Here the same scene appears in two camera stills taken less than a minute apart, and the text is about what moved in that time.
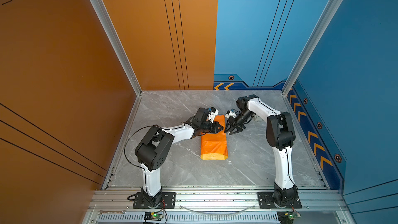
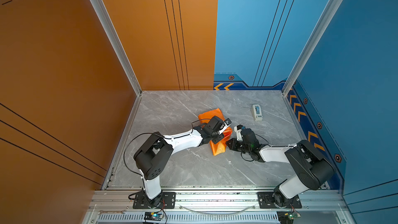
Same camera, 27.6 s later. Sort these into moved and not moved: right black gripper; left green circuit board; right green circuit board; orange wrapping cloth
Moved: orange wrapping cloth; right black gripper
Not moved: right green circuit board; left green circuit board
